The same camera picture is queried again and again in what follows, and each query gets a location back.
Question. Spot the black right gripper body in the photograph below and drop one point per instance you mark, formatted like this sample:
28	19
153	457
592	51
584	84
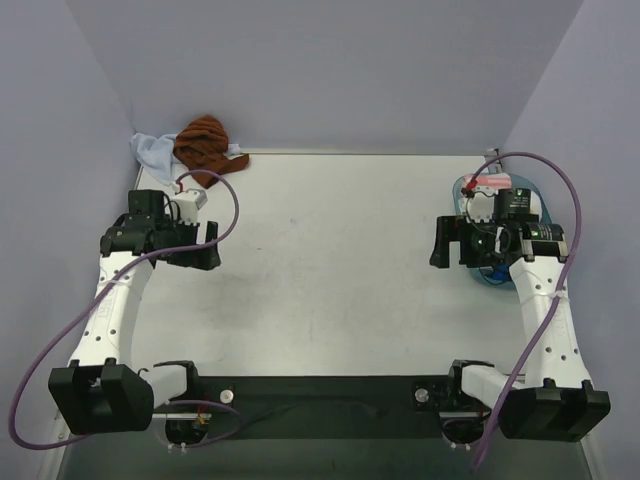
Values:
454	242

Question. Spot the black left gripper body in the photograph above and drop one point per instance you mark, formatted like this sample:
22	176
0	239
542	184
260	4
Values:
198	245

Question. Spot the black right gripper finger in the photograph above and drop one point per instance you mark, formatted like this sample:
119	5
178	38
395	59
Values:
444	228
440	256

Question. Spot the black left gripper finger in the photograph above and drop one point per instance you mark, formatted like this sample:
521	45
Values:
211	235
209	258

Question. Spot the brown towel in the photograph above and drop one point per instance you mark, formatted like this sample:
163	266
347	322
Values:
204	144

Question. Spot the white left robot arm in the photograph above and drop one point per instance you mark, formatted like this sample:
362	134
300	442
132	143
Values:
99	391

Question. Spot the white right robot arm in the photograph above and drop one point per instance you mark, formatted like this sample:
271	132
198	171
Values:
504	233

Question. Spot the blue plastic tray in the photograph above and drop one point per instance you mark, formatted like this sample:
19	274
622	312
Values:
498	276

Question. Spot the pink striped rolled towel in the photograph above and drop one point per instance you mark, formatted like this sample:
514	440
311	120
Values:
485	182

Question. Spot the white rolled towel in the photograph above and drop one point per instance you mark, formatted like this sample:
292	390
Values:
536	206

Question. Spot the light blue towel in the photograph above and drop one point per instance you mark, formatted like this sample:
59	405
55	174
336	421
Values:
155	155

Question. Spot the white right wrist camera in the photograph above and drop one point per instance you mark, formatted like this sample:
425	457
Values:
479	208

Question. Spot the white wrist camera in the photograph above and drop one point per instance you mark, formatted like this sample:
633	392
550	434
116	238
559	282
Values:
186	205
479	208

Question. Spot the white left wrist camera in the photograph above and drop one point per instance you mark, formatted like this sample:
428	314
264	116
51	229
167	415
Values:
186	205

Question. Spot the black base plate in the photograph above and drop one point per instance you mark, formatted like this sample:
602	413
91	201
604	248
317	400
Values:
325	408

